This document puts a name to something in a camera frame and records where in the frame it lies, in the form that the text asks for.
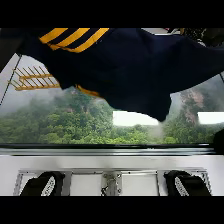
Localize navy trousers with yellow stripes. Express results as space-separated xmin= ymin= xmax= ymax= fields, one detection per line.
xmin=16 ymin=27 xmax=224 ymax=123

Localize heap of clothes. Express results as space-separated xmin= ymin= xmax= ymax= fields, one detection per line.
xmin=181 ymin=27 xmax=224 ymax=48

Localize yellow wooden rack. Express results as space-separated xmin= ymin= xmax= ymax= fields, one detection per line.
xmin=9 ymin=64 xmax=62 ymax=92

